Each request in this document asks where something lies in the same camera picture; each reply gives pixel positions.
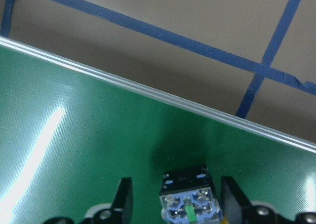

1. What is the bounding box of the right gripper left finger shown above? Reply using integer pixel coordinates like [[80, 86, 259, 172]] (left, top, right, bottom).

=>
[[110, 177, 133, 224]]

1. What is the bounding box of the green conveyor belt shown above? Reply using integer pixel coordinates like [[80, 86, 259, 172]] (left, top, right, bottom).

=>
[[0, 37, 316, 224]]

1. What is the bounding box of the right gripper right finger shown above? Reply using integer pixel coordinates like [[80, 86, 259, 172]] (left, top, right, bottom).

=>
[[221, 176, 253, 224]]

